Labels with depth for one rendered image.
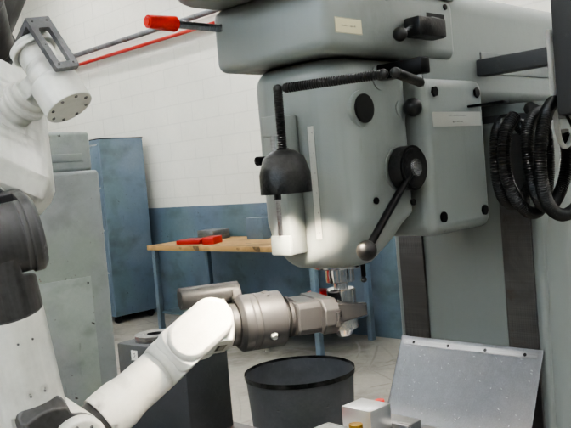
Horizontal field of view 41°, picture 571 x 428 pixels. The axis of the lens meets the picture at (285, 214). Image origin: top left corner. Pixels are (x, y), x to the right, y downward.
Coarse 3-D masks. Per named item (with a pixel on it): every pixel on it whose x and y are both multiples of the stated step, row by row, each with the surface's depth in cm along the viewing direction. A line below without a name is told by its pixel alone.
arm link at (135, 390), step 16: (128, 368) 110; (144, 368) 109; (112, 384) 108; (128, 384) 107; (144, 384) 108; (160, 384) 109; (96, 400) 106; (112, 400) 106; (128, 400) 106; (144, 400) 108; (96, 416) 104; (112, 416) 105; (128, 416) 106
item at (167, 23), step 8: (152, 16) 111; (160, 16) 112; (168, 16) 113; (176, 16) 115; (144, 24) 112; (152, 24) 111; (160, 24) 112; (168, 24) 113; (176, 24) 114; (184, 24) 116; (192, 24) 117; (200, 24) 118; (208, 24) 119
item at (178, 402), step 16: (144, 336) 165; (128, 352) 165; (224, 352) 162; (192, 368) 155; (208, 368) 158; (224, 368) 161; (176, 384) 155; (192, 384) 154; (208, 384) 158; (224, 384) 161; (160, 400) 159; (176, 400) 156; (192, 400) 154; (208, 400) 158; (224, 400) 161; (144, 416) 163; (160, 416) 160; (176, 416) 156; (192, 416) 154; (208, 416) 158; (224, 416) 161
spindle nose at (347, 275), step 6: (336, 270) 123; (342, 270) 123; (348, 270) 123; (330, 276) 124; (336, 276) 123; (342, 276) 123; (348, 276) 123; (330, 282) 124; (336, 282) 123; (342, 282) 123; (348, 282) 123
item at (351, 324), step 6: (354, 294) 124; (336, 300) 123; (342, 300) 123; (348, 300) 123; (354, 300) 124; (354, 318) 124; (342, 324) 123; (348, 324) 124; (354, 324) 124; (342, 330) 124
